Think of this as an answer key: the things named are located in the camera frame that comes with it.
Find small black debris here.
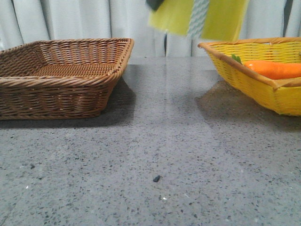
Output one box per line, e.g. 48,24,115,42
152,175,161,183

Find white curtain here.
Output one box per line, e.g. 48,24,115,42
0,0,301,57

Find yellow wicker basket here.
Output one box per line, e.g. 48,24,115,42
198,37,301,116

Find yellow tape roll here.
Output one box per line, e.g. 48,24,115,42
149,0,249,41

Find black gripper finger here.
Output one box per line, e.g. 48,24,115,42
145,0,164,10

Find brown wicker basket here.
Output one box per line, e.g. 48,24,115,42
0,38,134,120

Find orange toy carrot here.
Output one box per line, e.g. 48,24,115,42
231,54,301,80

